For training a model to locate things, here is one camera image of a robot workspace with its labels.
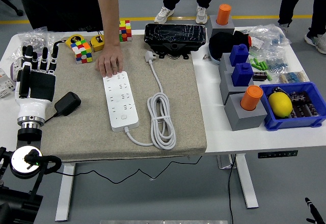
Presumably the clear bag of metal parts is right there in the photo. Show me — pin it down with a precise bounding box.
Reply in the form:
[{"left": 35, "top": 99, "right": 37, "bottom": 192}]
[{"left": 7, "top": 26, "right": 63, "bottom": 62}]

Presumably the blue block with knob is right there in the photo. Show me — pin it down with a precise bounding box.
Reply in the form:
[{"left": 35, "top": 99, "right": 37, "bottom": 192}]
[
  {"left": 229, "top": 43, "right": 249, "bottom": 67},
  {"left": 231, "top": 63, "right": 254, "bottom": 87}
]

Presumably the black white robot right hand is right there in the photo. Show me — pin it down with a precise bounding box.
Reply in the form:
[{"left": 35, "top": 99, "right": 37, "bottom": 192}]
[{"left": 305, "top": 197, "right": 326, "bottom": 224}]

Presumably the tall scrambled puzzle cube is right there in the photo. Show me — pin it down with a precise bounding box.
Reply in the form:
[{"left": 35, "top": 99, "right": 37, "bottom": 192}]
[{"left": 119, "top": 20, "right": 132, "bottom": 42}]

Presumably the black hanging cable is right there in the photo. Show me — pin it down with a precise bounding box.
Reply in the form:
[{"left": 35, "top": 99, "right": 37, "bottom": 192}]
[{"left": 227, "top": 155, "right": 236, "bottom": 224}]

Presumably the black plug adapter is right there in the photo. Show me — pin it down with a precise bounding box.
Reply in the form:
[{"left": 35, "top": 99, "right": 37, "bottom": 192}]
[{"left": 55, "top": 91, "right": 82, "bottom": 117}]

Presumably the dark brown capacitor pack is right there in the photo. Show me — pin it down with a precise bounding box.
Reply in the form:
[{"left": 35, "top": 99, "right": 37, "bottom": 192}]
[{"left": 289, "top": 91, "right": 320, "bottom": 118}]

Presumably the white table leg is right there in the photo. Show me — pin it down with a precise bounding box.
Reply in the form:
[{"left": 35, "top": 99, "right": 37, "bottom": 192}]
[
  {"left": 55, "top": 162, "right": 76, "bottom": 222},
  {"left": 234, "top": 154, "right": 260, "bottom": 209}
]

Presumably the black table control panel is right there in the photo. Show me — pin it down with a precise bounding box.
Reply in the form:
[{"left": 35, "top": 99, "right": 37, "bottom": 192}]
[{"left": 257, "top": 150, "right": 298, "bottom": 159}]

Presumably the purple tray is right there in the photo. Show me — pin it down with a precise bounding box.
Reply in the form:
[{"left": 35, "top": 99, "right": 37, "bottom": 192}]
[{"left": 10, "top": 61, "right": 21, "bottom": 82}]

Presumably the clear bag of taped resistors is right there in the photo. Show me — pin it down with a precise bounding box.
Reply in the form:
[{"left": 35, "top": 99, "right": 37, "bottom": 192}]
[{"left": 277, "top": 70, "right": 310, "bottom": 85}]

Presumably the round yellow tape measure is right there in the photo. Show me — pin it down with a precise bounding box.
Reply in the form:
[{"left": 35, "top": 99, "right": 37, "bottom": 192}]
[{"left": 51, "top": 34, "right": 86, "bottom": 58}]

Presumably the small black clip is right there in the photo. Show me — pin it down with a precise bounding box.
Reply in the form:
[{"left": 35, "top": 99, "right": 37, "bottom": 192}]
[{"left": 271, "top": 87, "right": 290, "bottom": 97}]

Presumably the small yellow tape measure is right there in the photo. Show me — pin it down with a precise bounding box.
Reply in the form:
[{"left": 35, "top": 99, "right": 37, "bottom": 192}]
[{"left": 87, "top": 30, "right": 105, "bottom": 52}]

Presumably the person's left hand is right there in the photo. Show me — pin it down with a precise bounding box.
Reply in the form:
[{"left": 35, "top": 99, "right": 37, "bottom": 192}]
[{"left": 95, "top": 43, "right": 125, "bottom": 78}]

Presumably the scrambled colour puzzle cube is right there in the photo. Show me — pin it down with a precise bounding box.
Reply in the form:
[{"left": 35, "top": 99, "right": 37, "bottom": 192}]
[{"left": 70, "top": 40, "right": 94, "bottom": 64}]

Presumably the white socket box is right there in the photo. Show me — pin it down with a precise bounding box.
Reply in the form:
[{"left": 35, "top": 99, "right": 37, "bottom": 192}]
[{"left": 12, "top": 57, "right": 24, "bottom": 75}]

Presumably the black device in plastic wrap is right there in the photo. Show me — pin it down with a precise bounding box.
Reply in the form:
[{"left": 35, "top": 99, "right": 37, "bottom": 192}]
[{"left": 144, "top": 23, "right": 206, "bottom": 60}]

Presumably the white power strip cord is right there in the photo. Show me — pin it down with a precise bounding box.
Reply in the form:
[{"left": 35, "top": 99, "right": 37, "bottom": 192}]
[{"left": 124, "top": 50, "right": 177, "bottom": 150}]

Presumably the white power strip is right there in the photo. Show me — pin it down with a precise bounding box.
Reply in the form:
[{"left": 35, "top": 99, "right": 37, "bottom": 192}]
[{"left": 102, "top": 71, "right": 140, "bottom": 132}]

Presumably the white circuit breaker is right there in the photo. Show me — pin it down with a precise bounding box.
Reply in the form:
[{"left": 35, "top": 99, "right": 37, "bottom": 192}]
[{"left": 0, "top": 68, "right": 17, "bottom": 99}]

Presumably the blue plastic bin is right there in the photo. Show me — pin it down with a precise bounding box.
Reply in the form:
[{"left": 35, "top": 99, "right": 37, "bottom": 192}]
[{"left": 259, "top": 81, "right": 326, "bottom": 131}]

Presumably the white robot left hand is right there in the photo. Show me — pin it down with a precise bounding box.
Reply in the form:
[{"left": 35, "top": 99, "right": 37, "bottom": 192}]
[{"left": 14, "top": 45, "right": 59, "bottom": 120}]

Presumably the white bowl with blue rim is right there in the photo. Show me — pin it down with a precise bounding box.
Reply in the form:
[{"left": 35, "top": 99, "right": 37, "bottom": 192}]
[{"left": 208, "top": 48, "right": 222, "bottom": 66}]

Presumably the clear bag of blue resistors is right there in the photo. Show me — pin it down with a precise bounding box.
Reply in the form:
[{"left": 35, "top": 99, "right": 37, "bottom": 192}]
[{"left": 262, "top": 48, "right": 290, "bottom": 73}]

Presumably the thin black plug cord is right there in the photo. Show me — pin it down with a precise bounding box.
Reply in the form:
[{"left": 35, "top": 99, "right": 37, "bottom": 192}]
[{"left": 43, "top": 111, "right": 202, "bottom": 184}]

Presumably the black cloth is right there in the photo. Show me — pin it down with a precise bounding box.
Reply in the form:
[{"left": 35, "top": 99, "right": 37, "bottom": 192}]
[{"left": 208, "top": 30, "right": 253, "bottom": 62}]

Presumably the small white carton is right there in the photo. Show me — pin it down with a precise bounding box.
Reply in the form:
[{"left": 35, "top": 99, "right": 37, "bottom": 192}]
[{"left": 251, "top": 37, "right": 264, "bottom": 49}]

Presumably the yellow lemon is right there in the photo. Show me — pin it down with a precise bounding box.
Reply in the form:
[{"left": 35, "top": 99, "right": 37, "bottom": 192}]
[{"left": 268, "top": 92, "right": 293, "bottom": 119}]

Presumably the orange cylinder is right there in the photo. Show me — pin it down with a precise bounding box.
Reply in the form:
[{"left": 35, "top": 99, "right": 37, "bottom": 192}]
[
  {"left": 216, "top": 4, "right": 232, "bottom": 26},
  {"left": 240, "top": 85, "right": 263, "bottom": 111}
]

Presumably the large clear bag of resistors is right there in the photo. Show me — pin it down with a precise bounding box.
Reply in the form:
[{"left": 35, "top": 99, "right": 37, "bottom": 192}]
[{"left": 248, "top": 24, "right": 291, "bottom": 54}]

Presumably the grey square block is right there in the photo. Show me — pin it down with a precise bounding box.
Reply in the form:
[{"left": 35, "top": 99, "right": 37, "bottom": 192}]
[
  {"left": 219, "top": 70, "right": 255, "bottom": 105},
  {"left": 224, "top": 93, "right": 268, "bottom": 132},
  {"left": 206, "top": 15, "right": 235, "bottom": 39},
  {"left": 218, "top": 52, "right": 252, "bottom": 74}
]

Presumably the grey-brown mat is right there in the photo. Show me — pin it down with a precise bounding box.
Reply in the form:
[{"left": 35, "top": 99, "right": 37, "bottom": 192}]
[{"left": 40, "top": 34, "right": 207, "bottom": 163}]

